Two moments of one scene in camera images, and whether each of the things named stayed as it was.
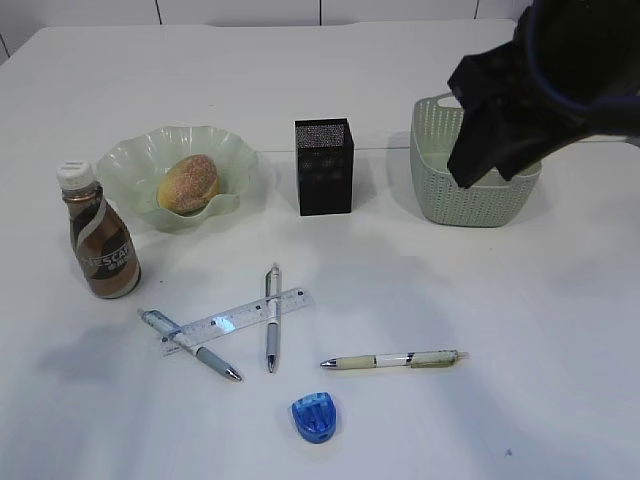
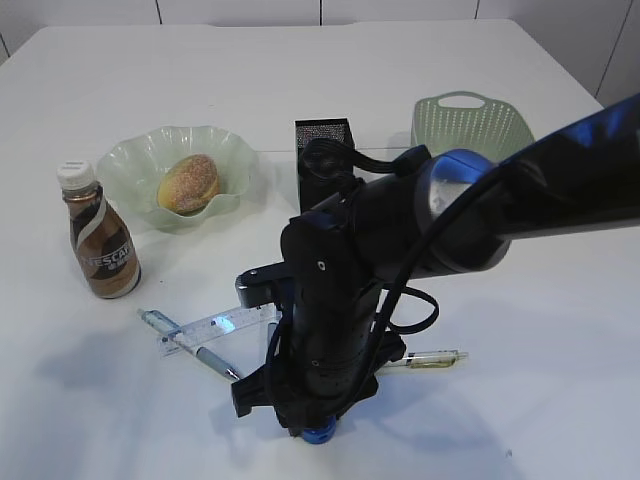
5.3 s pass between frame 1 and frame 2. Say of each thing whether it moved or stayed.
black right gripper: moved
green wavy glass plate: stayed
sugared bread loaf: stayed
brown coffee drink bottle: stayed
